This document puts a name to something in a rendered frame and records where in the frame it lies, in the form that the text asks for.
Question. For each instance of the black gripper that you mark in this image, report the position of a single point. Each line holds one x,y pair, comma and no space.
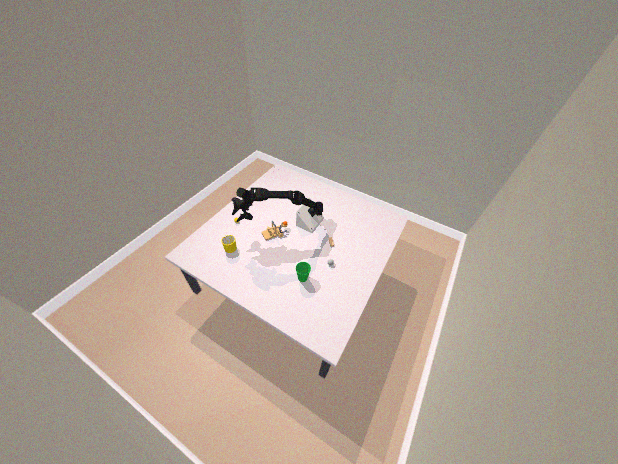
245,215

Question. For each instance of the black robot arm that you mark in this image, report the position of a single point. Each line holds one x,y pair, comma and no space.
261,194

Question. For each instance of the wooden toy catapult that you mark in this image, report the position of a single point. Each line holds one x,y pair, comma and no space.
273,231

